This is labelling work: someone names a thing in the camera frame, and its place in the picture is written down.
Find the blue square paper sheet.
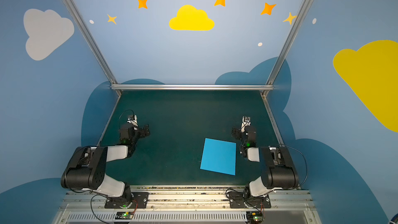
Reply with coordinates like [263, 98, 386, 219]
[200, 138, 237, 176]

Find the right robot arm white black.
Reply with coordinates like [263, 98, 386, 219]
[232, 125, 300, 199]

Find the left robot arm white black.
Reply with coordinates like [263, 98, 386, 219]
[61, 122, 150, 209]

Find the back horizontal aluminium bar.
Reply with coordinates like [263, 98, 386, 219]
[111, 84, 274, 91]

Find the right green circuit board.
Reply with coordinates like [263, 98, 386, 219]
[246, 212, 263, 224]

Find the green circuit board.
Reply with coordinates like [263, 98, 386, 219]
[246, 212, 263, 224]
[115, 212, 135, 220]

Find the left green circuit board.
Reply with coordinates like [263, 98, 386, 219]
[115, 212, 135, 220]

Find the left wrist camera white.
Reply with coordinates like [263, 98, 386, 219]
[127, 114, 139, 130]

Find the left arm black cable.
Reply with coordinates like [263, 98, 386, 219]
[63, 109, 137, 224]

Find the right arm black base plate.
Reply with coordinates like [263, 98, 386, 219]
[226, 190, 271, 209]

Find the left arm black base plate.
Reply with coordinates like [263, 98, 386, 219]
[104, 192, 149, 210]

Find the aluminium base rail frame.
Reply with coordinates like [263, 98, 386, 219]
[53, 185, 321, 224]

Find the left slanted aluminium post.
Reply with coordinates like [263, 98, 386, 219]
[62, 0, 118, 85]

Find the slanted aluminium post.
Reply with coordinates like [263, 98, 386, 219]
[261, 0, 314, 99]
[62, 0, 118, 85]

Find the right slanted aluminium post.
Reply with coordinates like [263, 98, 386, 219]
[261, 0, 314, 99]

